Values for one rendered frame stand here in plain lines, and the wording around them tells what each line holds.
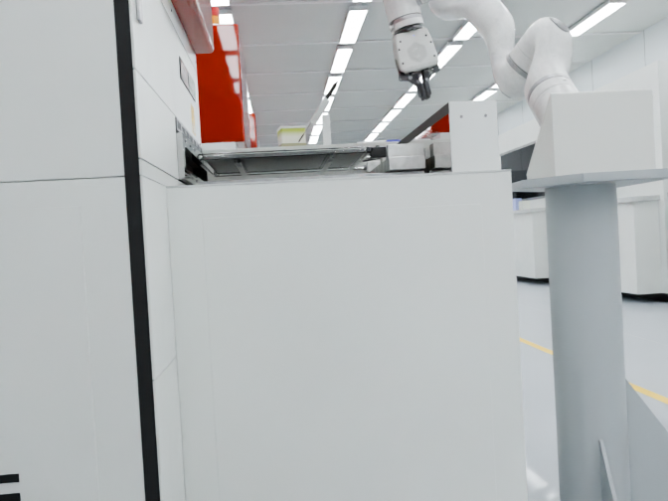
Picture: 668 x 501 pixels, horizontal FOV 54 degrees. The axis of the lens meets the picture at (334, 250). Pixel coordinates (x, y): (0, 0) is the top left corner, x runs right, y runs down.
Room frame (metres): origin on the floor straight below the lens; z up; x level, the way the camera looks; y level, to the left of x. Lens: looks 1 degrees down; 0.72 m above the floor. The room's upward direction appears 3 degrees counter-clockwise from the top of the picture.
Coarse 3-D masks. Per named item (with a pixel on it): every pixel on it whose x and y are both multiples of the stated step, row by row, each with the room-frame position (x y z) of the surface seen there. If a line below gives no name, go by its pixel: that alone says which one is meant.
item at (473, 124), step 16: (464, 112) 1.27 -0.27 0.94; (480, 112) 1.27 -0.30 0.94; (496, 112) 1.27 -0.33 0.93; (464, 128) 1.27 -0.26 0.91; (480, 128) 1.27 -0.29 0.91; (496, 128) 1.27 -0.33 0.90; (464, 144) 1.27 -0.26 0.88; (480, 144) 1.27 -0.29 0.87; (496, 144) 1.27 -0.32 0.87; (464, 160) 1.27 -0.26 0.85; (480, 160) 1.27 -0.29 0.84; (496, 160) 1.27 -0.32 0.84
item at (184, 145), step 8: (176, 136) 1.32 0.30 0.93; (184, 136) 1.35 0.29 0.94; (184, 144) 1.35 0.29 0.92; (192, 144) 1.48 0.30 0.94; (184, 152) 1.34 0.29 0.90; (192, 152) 1.47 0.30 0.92; (200, 152) 1.63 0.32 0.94; (184, 160) 1.33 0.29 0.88; (184, 168) 1.33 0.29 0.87; (184, 176) 1.33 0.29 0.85; (192, 176) 1.44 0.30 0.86; (192, 184) 1.45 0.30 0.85
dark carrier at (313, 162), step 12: (288, 156) 1.44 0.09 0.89; (300, 156) 1.45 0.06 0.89; (312, 156) 1.46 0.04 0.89; (324, 156) 1.47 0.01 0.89; (336, 156) 1.49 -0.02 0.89; (348, 156) 1.50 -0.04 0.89; (216, 168) 1.59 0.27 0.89; (228, 168) 1.60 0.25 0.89; (252, 168) 1.64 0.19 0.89; (264, 168) 1.65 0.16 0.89; (276, 168) 1.67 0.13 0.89; (288, 168) 1.68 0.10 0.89; (300, 168) 1.70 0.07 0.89; (312, 168) 1.72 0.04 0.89; (336, 168) 1.75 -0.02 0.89
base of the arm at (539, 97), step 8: (552, 80) 1.65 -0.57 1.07; (560, 80) 1.65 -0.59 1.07; (568, 80) 1.66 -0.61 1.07; (536, 88) 1.67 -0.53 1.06; (544, 88) 1.65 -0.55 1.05; (552, 88) 1.63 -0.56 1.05; (560, 88) 1.62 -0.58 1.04; (568, 88) 1.62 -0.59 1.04; (576, 88) 1.64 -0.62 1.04; (536, 96) 1.66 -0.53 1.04; (544, 96) 1.63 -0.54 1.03; (536, 104) 1.66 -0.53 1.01; (544, 104) 1.62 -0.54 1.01; (536, 112) 1.66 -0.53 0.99; (544, 112) 1.61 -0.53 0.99
